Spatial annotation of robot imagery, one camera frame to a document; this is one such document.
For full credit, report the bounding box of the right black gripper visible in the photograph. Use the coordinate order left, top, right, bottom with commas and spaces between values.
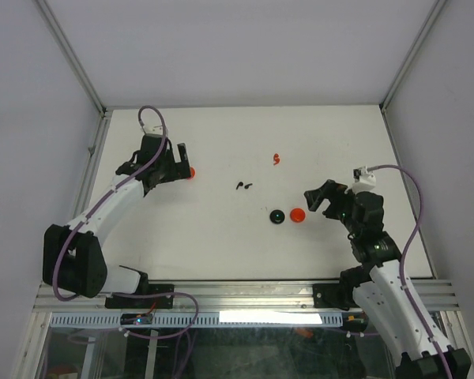
303, 178, 359, 237

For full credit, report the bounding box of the black earbud charging case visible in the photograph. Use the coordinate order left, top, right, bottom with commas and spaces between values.
269, 209, 285, 224

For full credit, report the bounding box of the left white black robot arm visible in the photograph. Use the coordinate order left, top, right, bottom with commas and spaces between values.
42, 134, 192, 307

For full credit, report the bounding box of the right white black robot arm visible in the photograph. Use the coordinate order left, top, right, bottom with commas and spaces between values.
304, 180, 472, 378

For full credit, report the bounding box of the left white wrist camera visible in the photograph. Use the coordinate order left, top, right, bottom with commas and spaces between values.
140, 122, 163, 137

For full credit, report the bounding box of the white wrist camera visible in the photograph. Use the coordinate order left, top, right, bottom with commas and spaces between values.
351, 166, 377, 194
140, 122, 163, 137

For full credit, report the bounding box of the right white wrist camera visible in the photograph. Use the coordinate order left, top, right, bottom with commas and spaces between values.
351, 166, 377, 194

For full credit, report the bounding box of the left aluminium frame post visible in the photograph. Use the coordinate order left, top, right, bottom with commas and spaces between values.
32, 0, 107, 117

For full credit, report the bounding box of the aluminium frame post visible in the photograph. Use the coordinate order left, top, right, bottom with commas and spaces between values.
379, 0, 449, 114
32, 0, 107, 117

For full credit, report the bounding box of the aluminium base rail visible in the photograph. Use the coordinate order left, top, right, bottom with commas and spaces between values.
33, 279, 460, 312

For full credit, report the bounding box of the white slotted cable duct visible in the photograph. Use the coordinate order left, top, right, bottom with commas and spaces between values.
50, 310, 343, 329

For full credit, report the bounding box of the right aluminium frame post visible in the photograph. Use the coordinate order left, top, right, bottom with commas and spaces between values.
379, 0, 449, 114

